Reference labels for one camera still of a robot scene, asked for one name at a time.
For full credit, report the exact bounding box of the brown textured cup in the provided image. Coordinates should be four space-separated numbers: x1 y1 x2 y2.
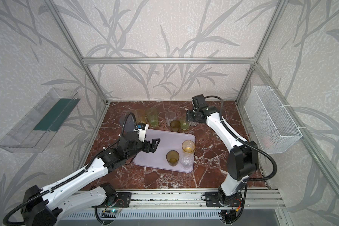
170 120 181 132
166 150 179 167

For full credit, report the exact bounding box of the small yellow cup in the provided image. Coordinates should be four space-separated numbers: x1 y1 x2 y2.
182 140 195 154

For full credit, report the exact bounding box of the small clear faceted glass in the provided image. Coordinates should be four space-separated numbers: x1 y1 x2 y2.
180 153 194 169

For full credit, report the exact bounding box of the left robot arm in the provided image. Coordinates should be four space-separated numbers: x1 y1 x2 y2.
2 123 161 226

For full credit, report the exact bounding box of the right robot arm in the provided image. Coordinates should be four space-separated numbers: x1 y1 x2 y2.
186 95 278 206

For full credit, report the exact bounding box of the lavender plastic tray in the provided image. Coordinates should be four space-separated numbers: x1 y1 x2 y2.
134 130 195 173

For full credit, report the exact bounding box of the small green cup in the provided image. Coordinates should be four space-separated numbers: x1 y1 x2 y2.
180 118 190 131

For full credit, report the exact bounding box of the tall blue frosted cup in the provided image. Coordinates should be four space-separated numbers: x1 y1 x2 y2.
119 115 132 128

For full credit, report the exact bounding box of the tall green plastic cup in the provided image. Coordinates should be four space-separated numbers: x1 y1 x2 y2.
146 108 159 127

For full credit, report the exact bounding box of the clear faceted cup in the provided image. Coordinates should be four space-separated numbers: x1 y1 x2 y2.
165 111 177 126

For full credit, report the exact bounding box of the tall yellow plastic cup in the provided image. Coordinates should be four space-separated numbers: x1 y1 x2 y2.
136 109 147 123

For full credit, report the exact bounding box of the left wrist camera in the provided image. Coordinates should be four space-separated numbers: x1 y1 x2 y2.
134 122 149 142

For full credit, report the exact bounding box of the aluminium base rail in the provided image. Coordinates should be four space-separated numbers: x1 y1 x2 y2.
47 188 286 211

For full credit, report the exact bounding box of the white wire basket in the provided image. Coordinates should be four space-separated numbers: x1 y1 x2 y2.
244 86 302 154

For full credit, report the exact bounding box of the clear plastic wall bin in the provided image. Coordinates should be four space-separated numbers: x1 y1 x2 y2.
0 88 81 153

